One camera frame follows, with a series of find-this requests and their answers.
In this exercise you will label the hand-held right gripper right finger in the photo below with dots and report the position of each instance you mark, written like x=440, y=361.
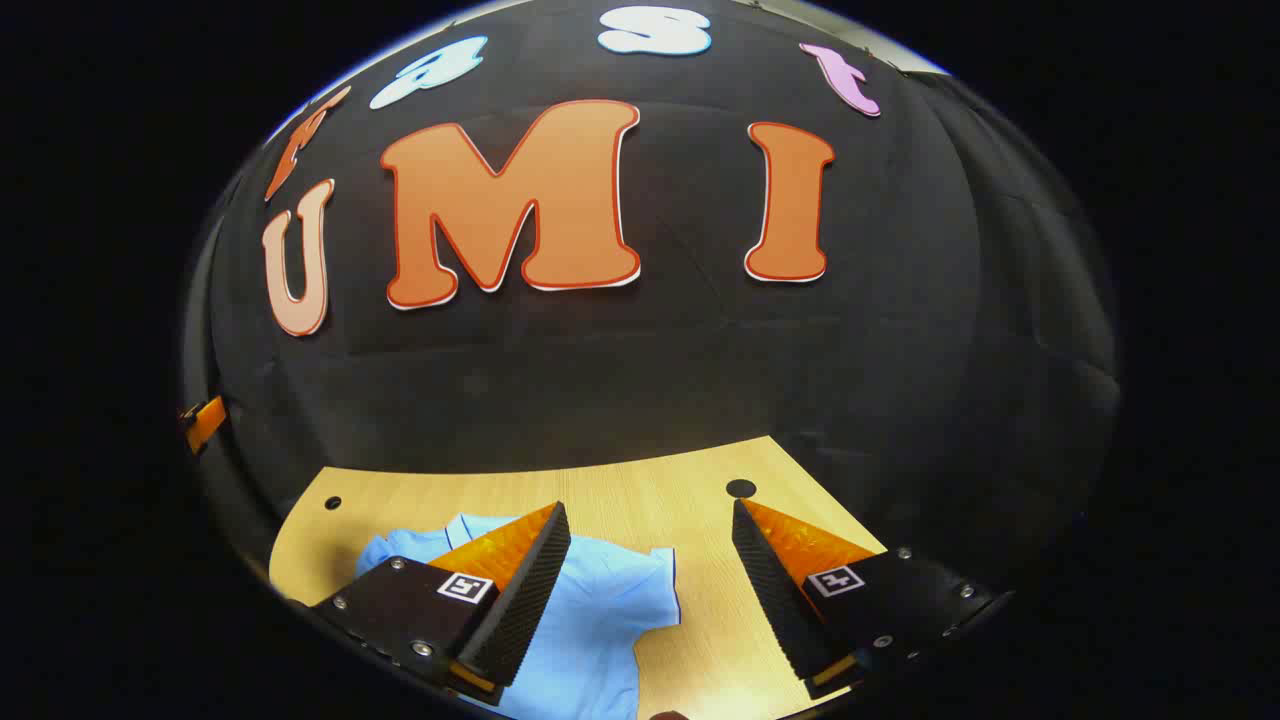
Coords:
x=775, y=590

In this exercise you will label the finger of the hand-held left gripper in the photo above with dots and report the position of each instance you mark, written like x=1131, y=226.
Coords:
x=205, y=422

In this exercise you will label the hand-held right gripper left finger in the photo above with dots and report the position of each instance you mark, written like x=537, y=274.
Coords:
x=525, y=585

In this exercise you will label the light blue T-shirt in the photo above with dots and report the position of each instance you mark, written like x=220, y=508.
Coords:
x=600, y=620

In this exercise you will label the black backdrop cloth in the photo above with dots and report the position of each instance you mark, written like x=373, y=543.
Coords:
x=700, y=370

